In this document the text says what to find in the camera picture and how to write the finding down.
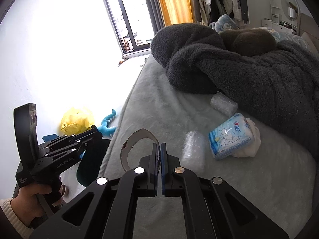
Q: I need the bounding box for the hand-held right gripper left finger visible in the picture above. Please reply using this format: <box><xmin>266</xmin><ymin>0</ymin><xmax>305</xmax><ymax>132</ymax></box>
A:
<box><xmin>29</xmin><ymin>142</ymin><xmax>160</xmax><ymax>239</ymax></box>

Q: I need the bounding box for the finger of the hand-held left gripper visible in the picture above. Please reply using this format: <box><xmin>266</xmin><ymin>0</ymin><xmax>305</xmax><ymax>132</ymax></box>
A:
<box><xmin>38</xmin><ymin>125</ymin><xmax>99</xmax><ymax>150</ymax></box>
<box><xmin>43</xmin><ymin>131</ymin><xmax>103</xmax><ymax>158</ymax></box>

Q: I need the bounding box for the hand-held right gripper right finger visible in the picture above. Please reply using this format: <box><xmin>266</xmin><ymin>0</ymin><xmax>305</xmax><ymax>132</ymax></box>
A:
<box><xmin>161</xmin><ymin>142</ymin><xmax>291</xmax><ymax>239</ymax></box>

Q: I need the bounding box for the black bin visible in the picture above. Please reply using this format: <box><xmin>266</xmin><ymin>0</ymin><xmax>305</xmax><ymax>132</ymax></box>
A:
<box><xmin>76</xmin><ymin>139</ymin><xmax>111</xmax><ymax>188</ymax></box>

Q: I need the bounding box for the brown cardboard tape core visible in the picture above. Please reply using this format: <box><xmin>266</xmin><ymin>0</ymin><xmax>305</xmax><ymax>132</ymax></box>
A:
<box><xmin>120</xmin><ymin>128</ymin><xmax>160</xmax><ymax>173</ymax></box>

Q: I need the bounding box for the person's left forearm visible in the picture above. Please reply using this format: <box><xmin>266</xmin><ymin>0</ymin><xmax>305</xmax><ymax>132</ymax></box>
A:
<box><xmin>0</xmin><ymin>198</ymin><xmax>34</xmax><ymax>239</ymax></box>

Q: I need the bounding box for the person's left hand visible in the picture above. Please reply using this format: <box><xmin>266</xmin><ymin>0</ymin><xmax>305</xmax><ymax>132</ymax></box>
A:
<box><xmin>11</xmin><ymin>183</ymin><xmax>64</xmax><ymax>230</ymax></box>

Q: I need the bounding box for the yellow plastic bag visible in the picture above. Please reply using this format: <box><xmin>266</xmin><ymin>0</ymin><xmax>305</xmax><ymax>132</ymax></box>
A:
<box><xmin>60</xmin><ymin>107</ymin><xmax>96</xmax><ymax>136</ymax></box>

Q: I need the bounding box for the blue plastic packet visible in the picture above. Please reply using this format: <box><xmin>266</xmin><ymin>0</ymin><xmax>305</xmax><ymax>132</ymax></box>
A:
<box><xmin>42</xmin><ymin>134</ymin><xmax>61</xmax><ymax>143</ymax></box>

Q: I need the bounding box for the blue dinosaur toy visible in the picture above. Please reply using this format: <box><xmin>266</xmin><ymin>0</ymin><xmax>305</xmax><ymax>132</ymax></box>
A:
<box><xmin>97</xmin><ymin>109</ymin><xmax>118</xmax><ymax>138</ymax></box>

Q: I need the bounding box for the clear bubble wrap piece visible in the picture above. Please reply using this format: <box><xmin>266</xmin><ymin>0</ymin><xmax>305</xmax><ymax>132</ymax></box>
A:
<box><xmin>181</xmin><ymin>130</ymin><xmax>206</xmax><ymax>171</ymax></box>
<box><xmin>210</xmin><ymin>92</ymin><xmax>239</xmax><ymax>117</ymax></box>

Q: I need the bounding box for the blue tissue pack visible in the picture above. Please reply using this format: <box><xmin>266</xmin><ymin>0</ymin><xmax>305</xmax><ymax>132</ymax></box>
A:
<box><xmin>209</xmin><ymin>113</ymin><xmax>255</xmax><ymax>161</ymax></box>

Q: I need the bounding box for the white cloth under tissues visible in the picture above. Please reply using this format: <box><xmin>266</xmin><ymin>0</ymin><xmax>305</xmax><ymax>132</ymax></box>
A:
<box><xmin>232</xmin><ymin>118</ymin><xmax>262</xmax><ymax>158</ymax></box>

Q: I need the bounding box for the dark grey fleece blanket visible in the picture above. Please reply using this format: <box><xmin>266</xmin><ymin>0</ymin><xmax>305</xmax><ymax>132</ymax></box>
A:
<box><xmin>151</xmin><ymin>23</ymin><xmax>319</xmax><ymax>155</ymax></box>

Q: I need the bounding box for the black framed window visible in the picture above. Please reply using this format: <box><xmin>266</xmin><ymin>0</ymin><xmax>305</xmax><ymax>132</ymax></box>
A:
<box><xmin>98</xmin><ymin>0</ymin><xmax>155</xmax><ymax>56</ymax></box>

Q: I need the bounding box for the brown plush cushion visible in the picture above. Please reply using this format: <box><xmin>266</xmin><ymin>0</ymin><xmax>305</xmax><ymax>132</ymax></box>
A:
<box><xmin>219</xmin><ymin>28</ymin><xmax>278</xmax><ymax>57</ymax></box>

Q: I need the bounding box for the blue white patterned quilt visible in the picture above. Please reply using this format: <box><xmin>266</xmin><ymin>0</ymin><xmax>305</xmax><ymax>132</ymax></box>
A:
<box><xmin>208</xmin><ymin>13</ymin><xmax>315</xmax><ymax>56</ymax></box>

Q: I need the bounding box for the grey curtain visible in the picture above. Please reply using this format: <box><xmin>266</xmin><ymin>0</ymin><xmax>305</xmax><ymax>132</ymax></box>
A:
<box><xmin>141</xmin><ymin>0</ymin><xmax>165</xmax><ymax>28</ymax></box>

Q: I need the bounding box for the yellow curtain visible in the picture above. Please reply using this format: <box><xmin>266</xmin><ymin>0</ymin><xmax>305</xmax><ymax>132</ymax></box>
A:
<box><xmin>153</xmin><ymin>0</ymin><xmax>195</xmax><ymax>27</ymax></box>

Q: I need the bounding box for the beige coat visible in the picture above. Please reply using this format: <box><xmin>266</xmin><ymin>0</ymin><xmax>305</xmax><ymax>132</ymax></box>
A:
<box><xmin>191</xmin><ymin>0</ymin><xmax>213</xmax><ymax>27</ymax></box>

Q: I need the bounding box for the white dresser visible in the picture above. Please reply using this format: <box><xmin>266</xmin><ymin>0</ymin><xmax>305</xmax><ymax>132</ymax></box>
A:
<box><xmin>261</xmin><ymin>17</ymin><xmax>298</xmax><ymax>34</ymax></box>

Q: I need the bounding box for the white jacket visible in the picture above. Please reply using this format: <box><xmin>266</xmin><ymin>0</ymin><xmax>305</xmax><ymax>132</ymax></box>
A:
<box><xmin>221</xmin><ymin>0</ymin><xmax>246</xmax><ymax>21</ymax></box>

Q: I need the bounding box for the grey garment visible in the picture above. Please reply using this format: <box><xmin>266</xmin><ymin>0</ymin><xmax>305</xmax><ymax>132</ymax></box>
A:
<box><xmin>234</xmin><ymin>0</ymin><xmax>250</xmax><ymax>26</ymax></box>

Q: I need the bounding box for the white desk organizer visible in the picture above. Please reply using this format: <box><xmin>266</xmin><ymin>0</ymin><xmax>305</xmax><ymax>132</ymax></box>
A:
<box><xmin>270</xmin><ymin>0</ymin><xmax>282</xmax><ymax>23</ymax></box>

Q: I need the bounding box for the beige pillow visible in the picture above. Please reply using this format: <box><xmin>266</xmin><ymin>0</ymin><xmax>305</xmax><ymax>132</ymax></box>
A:
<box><xmin>302</xmin><ymin>30</ymin><xmax>316</xmax><ymax>53</ymax></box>

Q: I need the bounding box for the white table lamp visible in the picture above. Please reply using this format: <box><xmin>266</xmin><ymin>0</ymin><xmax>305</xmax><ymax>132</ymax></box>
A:
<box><xmin>287</xmin><ymin>7</ymin><xmax>300</xmax><ymax>34</ymax></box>

